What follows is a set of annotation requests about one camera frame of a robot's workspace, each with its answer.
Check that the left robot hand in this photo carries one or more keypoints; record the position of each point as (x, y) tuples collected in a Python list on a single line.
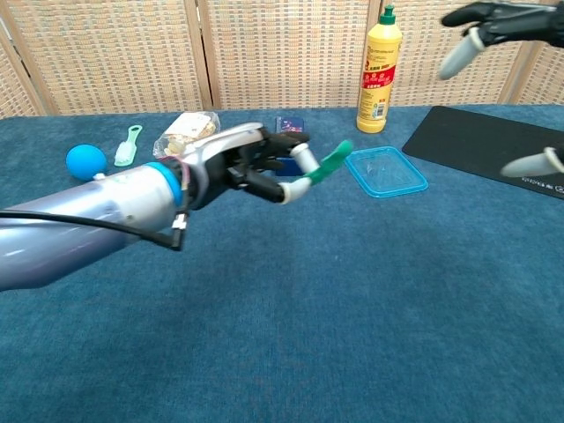
[(247, 163)]

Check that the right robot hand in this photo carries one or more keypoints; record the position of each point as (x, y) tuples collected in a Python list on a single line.
[(498, 39)]

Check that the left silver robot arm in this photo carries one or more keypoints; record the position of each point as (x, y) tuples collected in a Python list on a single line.
[(83, 224)]

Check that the dark blue rectangular box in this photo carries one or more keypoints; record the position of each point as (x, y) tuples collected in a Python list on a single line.
[(291, 128)]

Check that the clear bag of snacks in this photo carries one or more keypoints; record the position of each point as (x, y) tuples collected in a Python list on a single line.
[(187, 132)]

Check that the black mouse pad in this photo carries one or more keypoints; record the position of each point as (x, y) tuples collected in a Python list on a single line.
[(489, 145)]

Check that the woven bamboo folding screen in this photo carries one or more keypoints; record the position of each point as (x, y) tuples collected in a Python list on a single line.
[(220, 53)]

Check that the pale green plastic brush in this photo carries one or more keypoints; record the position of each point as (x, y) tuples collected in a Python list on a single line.
[(128, 147)]

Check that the yellow bottle with green cap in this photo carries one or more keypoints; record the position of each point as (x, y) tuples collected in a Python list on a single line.
[(379, 75)]

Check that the blue table cloth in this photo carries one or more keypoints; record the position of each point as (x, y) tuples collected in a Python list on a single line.
[(282, 282)]

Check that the clear blue plastic lid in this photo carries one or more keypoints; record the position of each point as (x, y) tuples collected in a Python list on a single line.
[(385, 171)]

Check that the blue ball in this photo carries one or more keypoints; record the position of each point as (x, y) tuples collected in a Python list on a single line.
[(86, 162)]

